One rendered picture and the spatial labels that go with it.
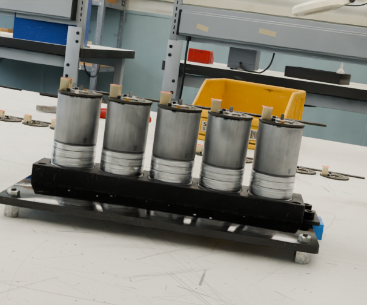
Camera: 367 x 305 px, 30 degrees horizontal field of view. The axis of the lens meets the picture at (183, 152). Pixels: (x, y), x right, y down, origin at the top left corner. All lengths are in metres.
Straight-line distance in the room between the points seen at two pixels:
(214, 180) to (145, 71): 4.66
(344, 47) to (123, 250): 2.38
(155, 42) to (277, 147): 4.64
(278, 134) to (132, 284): 0.13
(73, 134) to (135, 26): 4.68
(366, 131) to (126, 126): 4.46
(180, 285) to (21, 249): 0.07
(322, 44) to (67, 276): 2.43
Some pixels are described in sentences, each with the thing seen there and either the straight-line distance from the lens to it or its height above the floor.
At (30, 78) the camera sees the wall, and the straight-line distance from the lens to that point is 5.37.
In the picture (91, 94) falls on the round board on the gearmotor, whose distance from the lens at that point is 0.37.
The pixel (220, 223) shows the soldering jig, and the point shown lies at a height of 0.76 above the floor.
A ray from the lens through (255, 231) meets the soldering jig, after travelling 0.34.
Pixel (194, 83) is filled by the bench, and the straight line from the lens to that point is 2.80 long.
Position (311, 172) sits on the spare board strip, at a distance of 0.59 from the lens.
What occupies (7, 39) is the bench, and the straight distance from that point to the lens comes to 3.07.
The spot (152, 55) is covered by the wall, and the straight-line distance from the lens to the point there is 5.00.
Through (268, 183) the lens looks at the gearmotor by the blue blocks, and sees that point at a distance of 0.36.
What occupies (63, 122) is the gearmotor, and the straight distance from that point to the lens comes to 0.37.
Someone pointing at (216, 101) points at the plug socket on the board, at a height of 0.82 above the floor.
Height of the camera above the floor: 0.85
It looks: 10 degrees down
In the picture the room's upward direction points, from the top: 8 degrees clockwise
